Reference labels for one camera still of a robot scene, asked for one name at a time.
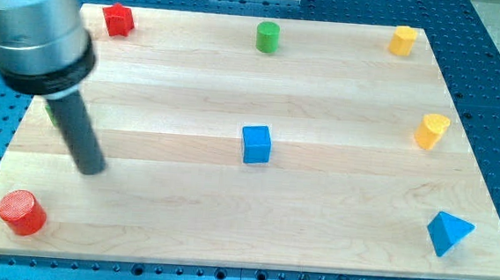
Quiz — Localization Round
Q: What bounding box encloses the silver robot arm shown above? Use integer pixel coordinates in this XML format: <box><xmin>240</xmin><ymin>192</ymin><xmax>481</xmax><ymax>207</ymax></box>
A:
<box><xmin>0</xmin><ymin>0</ymin><xmax>106</xmax><ymax>175</ymax></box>

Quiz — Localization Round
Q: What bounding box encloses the wooden board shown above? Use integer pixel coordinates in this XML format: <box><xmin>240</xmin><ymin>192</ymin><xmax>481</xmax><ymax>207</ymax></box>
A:
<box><xmin>0</xmin><ymin>4</ymin><xmax>500</xmax><ymax>280</ymax></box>

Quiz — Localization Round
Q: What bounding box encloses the green cylinder block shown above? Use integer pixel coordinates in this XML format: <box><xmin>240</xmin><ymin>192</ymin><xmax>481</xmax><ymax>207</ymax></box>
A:
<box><xmin>255</xmin><ymin>21</ymin><xmax>281</xmax><ymax>53</ymax></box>

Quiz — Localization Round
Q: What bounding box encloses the black pusher mounting flange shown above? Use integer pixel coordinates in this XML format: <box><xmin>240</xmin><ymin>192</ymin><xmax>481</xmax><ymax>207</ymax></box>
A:
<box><xmin>0</xmin><ymin>32</ymin><xmax>96</xmax><ymax>95</ymax></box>

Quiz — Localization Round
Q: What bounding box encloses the yellow hexagon block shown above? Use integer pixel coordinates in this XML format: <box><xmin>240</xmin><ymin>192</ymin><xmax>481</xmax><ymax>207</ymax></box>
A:
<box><xmin>388</xmin><ymin>26</ymin><xmax>418</xmax><ymax>56</ymax></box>

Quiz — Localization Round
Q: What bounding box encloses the red star block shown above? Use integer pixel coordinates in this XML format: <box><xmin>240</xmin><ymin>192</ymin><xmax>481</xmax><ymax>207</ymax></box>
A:
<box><xmin>102</xmin><ymin>3</ymin><xmax>135</xmax><ymax>37</ymax></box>

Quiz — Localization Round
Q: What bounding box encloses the blue cube block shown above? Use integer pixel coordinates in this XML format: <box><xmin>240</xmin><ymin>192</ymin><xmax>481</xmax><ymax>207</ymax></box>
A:
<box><xmin>242</xmin><ymin>125</ymin><xmax>272</xmax><ymax>164</ymax></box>

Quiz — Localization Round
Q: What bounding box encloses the blue triangle block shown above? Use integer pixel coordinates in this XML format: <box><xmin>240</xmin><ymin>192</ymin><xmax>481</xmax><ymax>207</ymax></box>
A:
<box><xmin>427</xmin><ymin>211</ymin><xmax>476</xmax><ymax>257</ymax></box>

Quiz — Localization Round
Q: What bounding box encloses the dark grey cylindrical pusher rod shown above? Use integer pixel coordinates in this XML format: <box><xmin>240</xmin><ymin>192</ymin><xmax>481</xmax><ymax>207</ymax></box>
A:
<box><xmin>46</xmin><ymin>91</ymin><xmax>107</xmax><ymax>175</ymax></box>

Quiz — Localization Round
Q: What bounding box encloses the green block behind rod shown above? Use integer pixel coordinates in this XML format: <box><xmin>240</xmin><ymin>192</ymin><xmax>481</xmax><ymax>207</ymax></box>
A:
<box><xmin>44</xmin><ymin>104</ymin><xmax>59</xmax><ymax>128</ymax></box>

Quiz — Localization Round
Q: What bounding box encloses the red cylinder block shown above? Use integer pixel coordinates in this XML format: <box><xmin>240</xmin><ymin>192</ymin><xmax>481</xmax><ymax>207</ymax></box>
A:
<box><xmin>0</xmin><ymin>189</ymin><xmax>47</xmax><ymax>236</ymax></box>

